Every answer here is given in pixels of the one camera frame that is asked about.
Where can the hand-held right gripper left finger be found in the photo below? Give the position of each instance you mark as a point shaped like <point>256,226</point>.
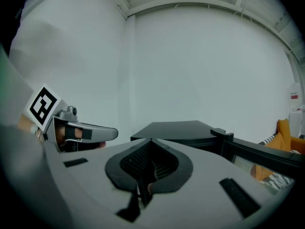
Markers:
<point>90,175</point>

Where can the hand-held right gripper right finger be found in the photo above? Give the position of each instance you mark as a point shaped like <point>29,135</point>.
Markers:
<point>209,175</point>

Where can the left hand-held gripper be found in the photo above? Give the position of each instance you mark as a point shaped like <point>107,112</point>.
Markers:
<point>41,106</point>

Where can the person's left forearm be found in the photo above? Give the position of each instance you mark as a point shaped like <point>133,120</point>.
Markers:
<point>25,124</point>

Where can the person's left hand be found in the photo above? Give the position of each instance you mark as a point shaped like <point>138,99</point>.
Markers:
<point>60,135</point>

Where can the person's right hand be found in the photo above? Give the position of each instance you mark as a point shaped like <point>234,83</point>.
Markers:
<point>150,188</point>

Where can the glass fridge door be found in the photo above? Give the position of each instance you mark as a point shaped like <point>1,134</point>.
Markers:
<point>262,153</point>

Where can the black white striped blanket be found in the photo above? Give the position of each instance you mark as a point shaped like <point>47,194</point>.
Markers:
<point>278,181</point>

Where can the orange sofa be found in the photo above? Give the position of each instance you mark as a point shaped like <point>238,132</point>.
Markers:
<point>283,132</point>

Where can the white cabinet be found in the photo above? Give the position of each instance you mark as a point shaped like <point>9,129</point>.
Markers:
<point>297,123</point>

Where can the red and white wall sign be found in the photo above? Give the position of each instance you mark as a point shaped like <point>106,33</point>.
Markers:
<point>294,93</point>

